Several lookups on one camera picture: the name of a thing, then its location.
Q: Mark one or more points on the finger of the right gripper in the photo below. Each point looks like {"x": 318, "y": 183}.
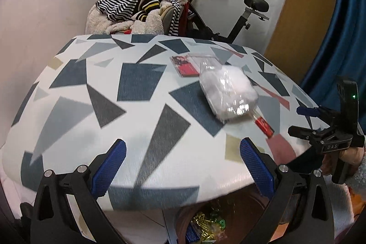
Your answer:
{"x": 310, "y": 111}
{"x": 302, "y": 133}

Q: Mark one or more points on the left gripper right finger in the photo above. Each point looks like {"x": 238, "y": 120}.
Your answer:
{"x": 255, "y": 161}

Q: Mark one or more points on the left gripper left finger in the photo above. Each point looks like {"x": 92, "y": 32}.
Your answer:
{"x": 105, "y": 166}

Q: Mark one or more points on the red lighter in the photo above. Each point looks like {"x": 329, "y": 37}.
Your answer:
{"x": 262, "y": 124}

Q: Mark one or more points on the white plastic bag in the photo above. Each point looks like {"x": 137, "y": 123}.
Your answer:
{"x": 228, "y": 90}

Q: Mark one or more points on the brown trash bin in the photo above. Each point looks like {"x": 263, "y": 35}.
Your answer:
{"x": 227, "y": 219}

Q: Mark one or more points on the person's right hand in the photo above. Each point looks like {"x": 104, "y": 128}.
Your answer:
{"x": 353, "y": 156}

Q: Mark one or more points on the white fuzzy right sleeve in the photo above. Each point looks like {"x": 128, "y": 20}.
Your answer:
{"x": 357, "y": 181}

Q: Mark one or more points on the blue curtain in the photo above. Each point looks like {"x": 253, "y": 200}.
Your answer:
{"x": 342, "y": 53}

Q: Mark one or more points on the wooden door panel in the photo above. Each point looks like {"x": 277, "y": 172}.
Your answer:
{"x": 298, "y": 35}

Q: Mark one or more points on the clear plastic card case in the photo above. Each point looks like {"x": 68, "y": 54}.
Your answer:
{"x": 191, "y": 65}

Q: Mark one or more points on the chair with clothes pile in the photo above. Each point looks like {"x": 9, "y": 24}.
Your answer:
{"x": 154, "y": 20}

